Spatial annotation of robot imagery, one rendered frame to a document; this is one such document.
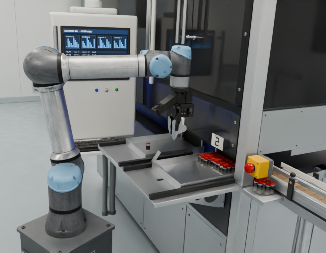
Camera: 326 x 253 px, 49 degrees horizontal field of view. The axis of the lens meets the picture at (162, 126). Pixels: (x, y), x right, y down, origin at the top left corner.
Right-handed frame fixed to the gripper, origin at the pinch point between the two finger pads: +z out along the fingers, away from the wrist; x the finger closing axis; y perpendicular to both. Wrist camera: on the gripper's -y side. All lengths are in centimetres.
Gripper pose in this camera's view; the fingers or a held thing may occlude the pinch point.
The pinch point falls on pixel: (172, 136)
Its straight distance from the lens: 142.5
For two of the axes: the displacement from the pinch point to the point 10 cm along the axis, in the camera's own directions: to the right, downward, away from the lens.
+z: -0.5, 9.6, 2.9
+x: -4.5, -2.8, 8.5
